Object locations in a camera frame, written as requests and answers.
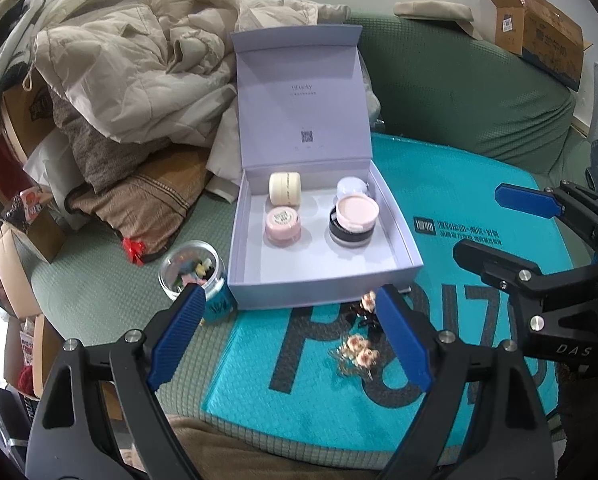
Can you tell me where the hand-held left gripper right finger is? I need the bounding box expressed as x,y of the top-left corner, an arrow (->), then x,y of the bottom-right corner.
374,284 -> 560,480

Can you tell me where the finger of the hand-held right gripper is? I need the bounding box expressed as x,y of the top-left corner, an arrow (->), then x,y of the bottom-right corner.
453,239 -> 598,346
496,182 -> 598,261

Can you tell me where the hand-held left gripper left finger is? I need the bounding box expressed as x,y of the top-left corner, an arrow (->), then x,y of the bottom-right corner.
24,282 -> 208,480

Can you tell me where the lavender gift box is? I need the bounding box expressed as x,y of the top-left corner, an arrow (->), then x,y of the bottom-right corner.
227,24 -> 424,311

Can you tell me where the black round tin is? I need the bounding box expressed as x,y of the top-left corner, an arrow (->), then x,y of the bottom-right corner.
328,207 -> 375,250

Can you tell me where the pink lidded jar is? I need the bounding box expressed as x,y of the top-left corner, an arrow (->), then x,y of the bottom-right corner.
335,196 -> 381,235

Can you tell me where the pink jar with white label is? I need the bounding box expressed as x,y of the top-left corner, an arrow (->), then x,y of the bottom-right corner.
264,206 -> 302,248

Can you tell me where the flower hair clip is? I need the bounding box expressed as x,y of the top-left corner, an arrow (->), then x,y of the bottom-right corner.
335,335 -> 380,376
349,290 -> 382,331

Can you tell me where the teal printed mat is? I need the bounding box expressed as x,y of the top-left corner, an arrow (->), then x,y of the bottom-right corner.
199,132 -> 580,453

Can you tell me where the clear glass jar teal label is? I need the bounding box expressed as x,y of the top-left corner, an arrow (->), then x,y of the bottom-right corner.
159,242 -> 238,328

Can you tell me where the red ribbon bow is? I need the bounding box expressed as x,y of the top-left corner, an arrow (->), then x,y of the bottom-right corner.
121,237 -> 147,267

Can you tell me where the beige fleece clothing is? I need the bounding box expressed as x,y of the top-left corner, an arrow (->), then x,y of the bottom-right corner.
119,412 -> 395,480

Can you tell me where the green sofa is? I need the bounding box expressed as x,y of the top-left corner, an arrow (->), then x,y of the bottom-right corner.
0,12 -> 592,471

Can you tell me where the brown striped cushion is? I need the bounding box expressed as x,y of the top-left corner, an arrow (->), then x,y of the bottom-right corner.
64,147 -> 215,266

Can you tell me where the lavender round jar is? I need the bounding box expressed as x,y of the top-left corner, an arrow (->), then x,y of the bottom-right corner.
335,176 -> 370,206

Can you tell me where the small open cardboard box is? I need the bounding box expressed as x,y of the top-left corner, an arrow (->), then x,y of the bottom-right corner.
0,187 -> 67,263

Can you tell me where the cream round jar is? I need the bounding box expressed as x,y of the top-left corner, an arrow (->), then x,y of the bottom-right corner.
269,171 -> 302,207

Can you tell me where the grey brown knit cloth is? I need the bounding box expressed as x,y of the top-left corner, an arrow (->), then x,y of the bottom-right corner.
51,87 -> 180,196

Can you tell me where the red snack packet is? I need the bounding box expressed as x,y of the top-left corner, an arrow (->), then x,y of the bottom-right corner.
19,187 -> 47,221

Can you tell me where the beige folded cloth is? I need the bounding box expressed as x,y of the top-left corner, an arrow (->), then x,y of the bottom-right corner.
393,0 -> 485,41

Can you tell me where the large brown cardboard box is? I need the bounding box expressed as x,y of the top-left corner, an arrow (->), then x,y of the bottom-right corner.
1,70 -> 54,161

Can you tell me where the beige puffer jacket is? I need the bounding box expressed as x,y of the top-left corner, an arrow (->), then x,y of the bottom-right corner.
34,0 -> 352,196

